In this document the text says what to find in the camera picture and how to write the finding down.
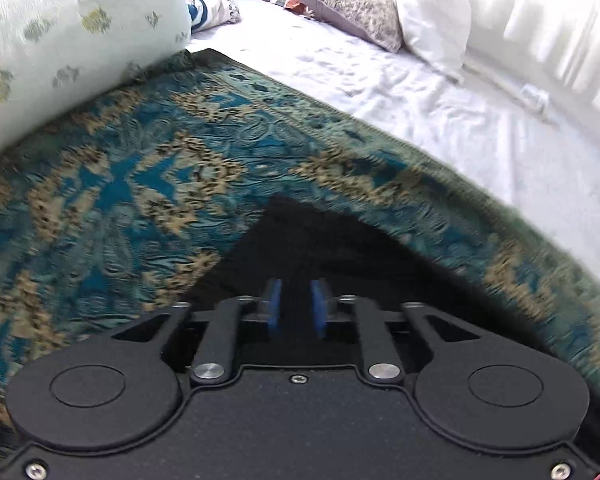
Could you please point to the black pants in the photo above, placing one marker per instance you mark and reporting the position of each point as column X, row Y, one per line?
column 299, row 243

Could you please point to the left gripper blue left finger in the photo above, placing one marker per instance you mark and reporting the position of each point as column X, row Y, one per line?
column 213, row 362

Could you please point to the white knotted cloth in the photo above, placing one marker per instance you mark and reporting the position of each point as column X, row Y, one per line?
column 529, row 96

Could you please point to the white bed sheet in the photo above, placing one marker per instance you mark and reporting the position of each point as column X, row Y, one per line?
column 546, row 167

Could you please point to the white sheer curtain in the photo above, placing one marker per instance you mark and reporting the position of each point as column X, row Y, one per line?
column 553, row 44

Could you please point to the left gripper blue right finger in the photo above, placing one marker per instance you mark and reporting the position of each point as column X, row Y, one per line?
column 380, row 361

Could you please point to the blue white patterned pillow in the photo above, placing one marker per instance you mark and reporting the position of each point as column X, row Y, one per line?
column 206, row 14

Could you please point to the teal gold patterned bedspread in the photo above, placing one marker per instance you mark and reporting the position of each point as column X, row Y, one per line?
column 118, row 207

